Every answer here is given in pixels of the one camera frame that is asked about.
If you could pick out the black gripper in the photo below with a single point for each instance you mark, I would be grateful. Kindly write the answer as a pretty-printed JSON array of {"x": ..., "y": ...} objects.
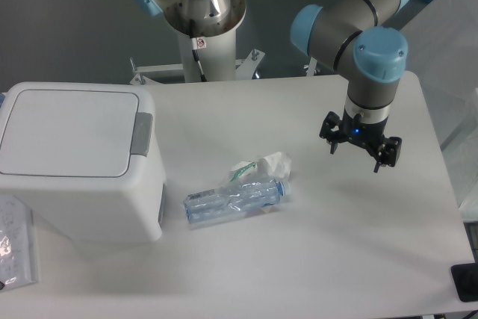
[{"x": 385, "y": 150}]

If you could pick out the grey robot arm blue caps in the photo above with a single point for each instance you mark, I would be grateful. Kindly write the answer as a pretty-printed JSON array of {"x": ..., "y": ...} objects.
[{"x": 349, "y": 38}]

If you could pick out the white plastic trash can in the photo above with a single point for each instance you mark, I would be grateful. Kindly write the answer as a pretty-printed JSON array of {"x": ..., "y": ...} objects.
[{"x": 121, "y": 209}]

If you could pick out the white trash can lid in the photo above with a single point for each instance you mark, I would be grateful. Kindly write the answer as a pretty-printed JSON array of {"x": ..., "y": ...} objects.
[{"x": 67, "y": 133}]

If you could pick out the crumpled white plastic wrapper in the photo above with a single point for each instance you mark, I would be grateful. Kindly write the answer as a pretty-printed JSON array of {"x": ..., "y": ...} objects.
[{"x": 276, "y": 165}]

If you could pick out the crushed clear plastic bottle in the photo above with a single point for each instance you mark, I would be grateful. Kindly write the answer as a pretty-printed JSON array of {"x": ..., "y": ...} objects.
[{"x": 234, "y": 199}]

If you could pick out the black device at table edge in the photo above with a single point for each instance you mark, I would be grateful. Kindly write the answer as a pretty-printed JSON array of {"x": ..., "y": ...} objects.
[{"x": 465, "y": 280}]

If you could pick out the grey lid push button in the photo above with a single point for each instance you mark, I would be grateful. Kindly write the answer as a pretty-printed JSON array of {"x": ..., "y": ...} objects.
[{"x": 142, "y": 133}]

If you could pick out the clear plastic document sleeve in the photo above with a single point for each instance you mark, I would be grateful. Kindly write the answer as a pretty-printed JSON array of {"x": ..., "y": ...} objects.
[{"x": 18, "y": 248}]

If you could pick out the white metal base frame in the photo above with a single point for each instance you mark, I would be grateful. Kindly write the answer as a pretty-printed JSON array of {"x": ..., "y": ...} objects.
[{"x": 200, "y": 67}]

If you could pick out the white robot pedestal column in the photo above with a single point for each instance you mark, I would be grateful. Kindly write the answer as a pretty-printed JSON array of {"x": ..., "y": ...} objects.
[{"x": 224, "y": 44}]

